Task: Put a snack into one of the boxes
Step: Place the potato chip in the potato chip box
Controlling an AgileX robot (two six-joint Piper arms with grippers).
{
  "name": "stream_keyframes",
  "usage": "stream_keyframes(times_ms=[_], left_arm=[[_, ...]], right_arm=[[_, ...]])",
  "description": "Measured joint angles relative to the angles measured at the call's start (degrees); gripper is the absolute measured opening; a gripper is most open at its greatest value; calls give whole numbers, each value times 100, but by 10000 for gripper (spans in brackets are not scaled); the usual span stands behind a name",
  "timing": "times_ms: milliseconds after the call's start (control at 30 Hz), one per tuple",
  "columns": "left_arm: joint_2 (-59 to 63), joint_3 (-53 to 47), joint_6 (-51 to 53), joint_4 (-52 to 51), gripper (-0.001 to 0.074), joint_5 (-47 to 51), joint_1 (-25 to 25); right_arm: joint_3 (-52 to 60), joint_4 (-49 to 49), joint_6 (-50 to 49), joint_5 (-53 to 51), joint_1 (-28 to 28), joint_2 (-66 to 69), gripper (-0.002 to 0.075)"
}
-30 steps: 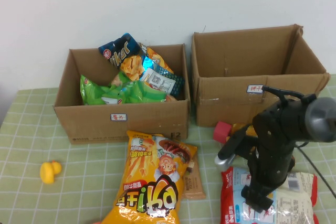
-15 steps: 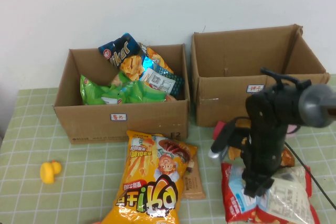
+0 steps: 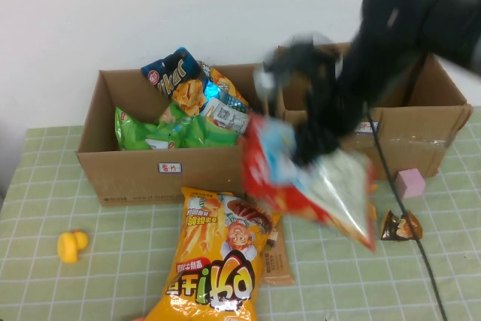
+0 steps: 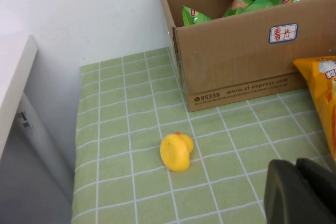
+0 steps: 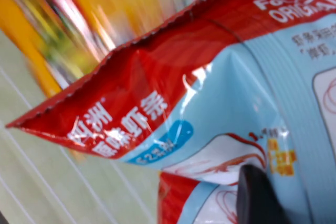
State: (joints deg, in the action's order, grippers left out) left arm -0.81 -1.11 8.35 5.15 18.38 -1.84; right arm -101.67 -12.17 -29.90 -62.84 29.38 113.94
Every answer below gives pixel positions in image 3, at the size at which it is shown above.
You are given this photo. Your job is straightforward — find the green checkered tablecloth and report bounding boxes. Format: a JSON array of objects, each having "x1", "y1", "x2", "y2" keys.
[{"x1": 0, "y1": 106, "x2": 481, "y2": 321}]

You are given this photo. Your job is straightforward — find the blue dotted snack bag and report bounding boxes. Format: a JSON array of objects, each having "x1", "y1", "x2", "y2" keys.
[{"x1": 198, "y1": 89, "x2": 253, "y2": 136}]

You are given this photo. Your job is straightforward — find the orange and blue chip bag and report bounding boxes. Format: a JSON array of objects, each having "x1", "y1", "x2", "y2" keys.
[{"x1": 198, "y1": 60, "x2": 250, "y2": 108}]

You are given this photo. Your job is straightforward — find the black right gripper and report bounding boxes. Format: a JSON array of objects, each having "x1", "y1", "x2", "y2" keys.
[{"x1": 291, "y1": 104, "x2": 352, "y2": 168}]

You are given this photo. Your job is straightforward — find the light pink cube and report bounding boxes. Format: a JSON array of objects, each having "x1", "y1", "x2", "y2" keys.
[{"x1": 397, "y1": 168, "x2": 427, "y2": 200}]

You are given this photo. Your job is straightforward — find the yellow rubber duck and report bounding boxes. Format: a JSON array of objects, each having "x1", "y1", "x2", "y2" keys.
[{"x1": 56, "y1": 229, "x2": 90, "y2": 265}]

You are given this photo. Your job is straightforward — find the white handwritten label sticker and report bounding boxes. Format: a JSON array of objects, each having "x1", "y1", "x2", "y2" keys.
[
  {"x1": 355, "y1": 120, "x2": 379, "y2": 135},
  {"x1": 157, "y1": 162, "x2": 183, "y2": 174}
]

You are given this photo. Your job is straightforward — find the taped cardboard box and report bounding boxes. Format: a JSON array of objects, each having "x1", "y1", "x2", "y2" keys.
[{"x1": 273, "y1": 42, "x2": 473, "y2": 183}]

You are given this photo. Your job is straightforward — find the large yellow chip bag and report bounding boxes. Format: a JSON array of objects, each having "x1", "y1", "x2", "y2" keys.
[{"x1": 144, "y1": 186, "x2": 283, "y2": 321}]

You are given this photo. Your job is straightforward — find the dark blue chip bag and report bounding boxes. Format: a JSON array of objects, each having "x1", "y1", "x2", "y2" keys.
[{"x1": 140, "y1": 47, "x2": 210, "y2": 117}]

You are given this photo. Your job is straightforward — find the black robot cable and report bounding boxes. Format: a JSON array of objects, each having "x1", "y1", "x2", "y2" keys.
[{"x1": 362, "y1": 101, "x2": 450, "y2": 321}]

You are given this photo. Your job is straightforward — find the cardboard box printed F2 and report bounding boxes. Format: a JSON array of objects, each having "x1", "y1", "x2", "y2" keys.
[{"x1": 76, "y1": 62, "x2": 274, "y2": 208}]

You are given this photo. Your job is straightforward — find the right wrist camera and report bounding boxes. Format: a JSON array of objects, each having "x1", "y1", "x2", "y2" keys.
[{"x1": 253, "y1": 35, "x2": 341, "y2": 111}]

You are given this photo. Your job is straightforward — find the red white shrimp chip bag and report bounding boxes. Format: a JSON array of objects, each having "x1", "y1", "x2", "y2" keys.
[{"x1": 240, "y1": 112, "x2": 379, "y2": 253}]

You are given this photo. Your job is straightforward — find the black orange triangular snack packet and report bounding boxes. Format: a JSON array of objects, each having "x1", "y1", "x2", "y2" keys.
[{"x1": 380, "y1": 209, "x2": 424, "y2": 242}]

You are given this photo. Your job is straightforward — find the brown flat cracker packet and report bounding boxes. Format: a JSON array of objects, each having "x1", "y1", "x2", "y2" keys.
[{"x1": 259, "y1": 219, "x2": 296, "y2": 287}]

